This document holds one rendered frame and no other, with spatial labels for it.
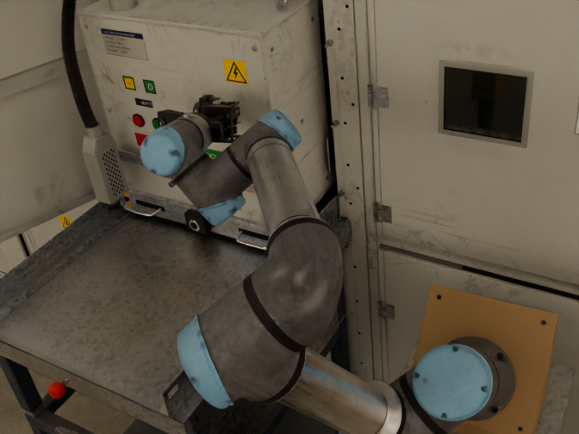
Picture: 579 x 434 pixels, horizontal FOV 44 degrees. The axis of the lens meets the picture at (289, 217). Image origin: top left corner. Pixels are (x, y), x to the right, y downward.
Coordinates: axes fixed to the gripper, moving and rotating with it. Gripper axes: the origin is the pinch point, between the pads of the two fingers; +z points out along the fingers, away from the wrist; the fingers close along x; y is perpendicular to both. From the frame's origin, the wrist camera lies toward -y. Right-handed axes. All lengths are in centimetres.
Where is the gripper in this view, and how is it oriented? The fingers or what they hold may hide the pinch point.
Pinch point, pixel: (222, 108)
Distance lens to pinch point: 153.0
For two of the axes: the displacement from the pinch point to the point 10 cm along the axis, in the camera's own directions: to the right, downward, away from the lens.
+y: 9.6, 0.7, -2.7
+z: 2.8, -3.6, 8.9
